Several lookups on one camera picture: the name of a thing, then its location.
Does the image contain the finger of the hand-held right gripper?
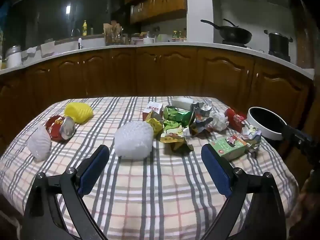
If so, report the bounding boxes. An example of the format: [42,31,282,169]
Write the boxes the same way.
[282,124,320,167]

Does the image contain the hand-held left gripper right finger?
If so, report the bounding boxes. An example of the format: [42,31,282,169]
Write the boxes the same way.
[201,144,287,240]

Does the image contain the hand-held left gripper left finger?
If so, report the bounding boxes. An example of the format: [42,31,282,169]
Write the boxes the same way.
[21,144,110,240]

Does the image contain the white round bin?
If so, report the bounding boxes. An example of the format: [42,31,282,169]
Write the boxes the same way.
[247,107,287,140]

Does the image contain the silver wrapper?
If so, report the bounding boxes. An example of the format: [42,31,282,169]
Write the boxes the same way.
[189,99,213,137]

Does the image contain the green printed carton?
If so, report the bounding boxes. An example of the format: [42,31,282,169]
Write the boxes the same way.
[209,134,248,161]

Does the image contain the crumpled printed paper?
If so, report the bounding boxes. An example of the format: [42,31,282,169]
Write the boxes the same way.
[241,125,262,153]

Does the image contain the large white foam net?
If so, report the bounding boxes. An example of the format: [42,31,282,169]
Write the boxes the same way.
[114,120,154,160]

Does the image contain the white crumpled paper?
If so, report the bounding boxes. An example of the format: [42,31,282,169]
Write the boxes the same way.
[209,112,229,132]

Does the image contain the crushed red can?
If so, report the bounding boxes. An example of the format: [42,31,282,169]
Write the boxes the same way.
[45,115,77,142]

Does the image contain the yellow-green printed wrapper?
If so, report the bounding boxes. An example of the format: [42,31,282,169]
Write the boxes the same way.
[160,121,194,153]

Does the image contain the red snack wrapper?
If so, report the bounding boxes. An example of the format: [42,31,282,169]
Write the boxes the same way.
[224,107,247,133]

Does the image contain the yellow foam fruit net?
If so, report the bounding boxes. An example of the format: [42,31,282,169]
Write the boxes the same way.
[64,102,93,124]

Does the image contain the small white foam net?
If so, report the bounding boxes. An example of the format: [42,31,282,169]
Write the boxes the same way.
[27,124,52,162]

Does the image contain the plaid tablecloth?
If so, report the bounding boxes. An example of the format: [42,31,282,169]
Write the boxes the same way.
[0,95,299,240]

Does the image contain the green snack wrapper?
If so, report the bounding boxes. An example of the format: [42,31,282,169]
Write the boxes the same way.
[163,106,195,128]

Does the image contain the yellow crumpled wrapper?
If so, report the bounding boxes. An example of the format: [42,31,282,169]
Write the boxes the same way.
[146,110,165,134]

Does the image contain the white rectangular box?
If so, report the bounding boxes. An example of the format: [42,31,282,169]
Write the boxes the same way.
[171,96,194,110]

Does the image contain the red and white cigarette box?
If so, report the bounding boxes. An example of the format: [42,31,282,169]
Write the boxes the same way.
[142,101,163,120]

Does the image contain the dark cooking pot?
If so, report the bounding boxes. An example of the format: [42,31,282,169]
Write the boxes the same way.
[264,29,293,55]

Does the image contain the wooden lower cabinets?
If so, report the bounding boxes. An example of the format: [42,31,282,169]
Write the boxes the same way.
[0,47,313,140]

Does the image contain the wooden cabinets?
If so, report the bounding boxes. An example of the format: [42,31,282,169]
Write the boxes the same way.
[0,47,313,140]
[124,0,188,25]

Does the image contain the black wok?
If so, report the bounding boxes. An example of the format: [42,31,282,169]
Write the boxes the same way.
[201,18,252,45]

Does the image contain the white countertop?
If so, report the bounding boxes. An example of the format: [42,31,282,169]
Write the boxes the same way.
[0,41,315,80]

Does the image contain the white canister with metal lid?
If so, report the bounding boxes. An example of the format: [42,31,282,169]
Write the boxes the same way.
[5,45,22,68]

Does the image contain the dark window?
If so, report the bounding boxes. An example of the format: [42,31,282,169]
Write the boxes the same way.
[5,0,125,53]

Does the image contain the wooden upper cabinets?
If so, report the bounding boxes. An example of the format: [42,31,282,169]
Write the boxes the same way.
[124,0,188,25]

